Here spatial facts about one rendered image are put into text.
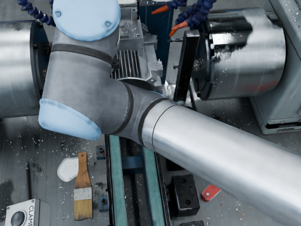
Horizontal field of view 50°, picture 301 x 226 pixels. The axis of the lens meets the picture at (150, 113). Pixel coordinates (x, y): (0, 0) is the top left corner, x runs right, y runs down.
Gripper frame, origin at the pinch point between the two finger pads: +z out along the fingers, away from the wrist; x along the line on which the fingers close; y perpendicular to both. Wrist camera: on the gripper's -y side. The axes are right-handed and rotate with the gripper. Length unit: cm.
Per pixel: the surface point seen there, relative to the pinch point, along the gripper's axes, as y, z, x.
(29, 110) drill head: -7.3, 3.5, 18.7
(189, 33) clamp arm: 3.5, -16.5, -18.8
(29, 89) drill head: -2.8, -2.0, 16.9
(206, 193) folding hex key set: -34.2, 11.6, -26.1
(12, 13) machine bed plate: 39, 56, 36
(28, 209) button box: -28.0, -14.4, 15.5
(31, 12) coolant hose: 12.3, -9.9, 13.3
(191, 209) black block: -36.7, 5.5, -20.3
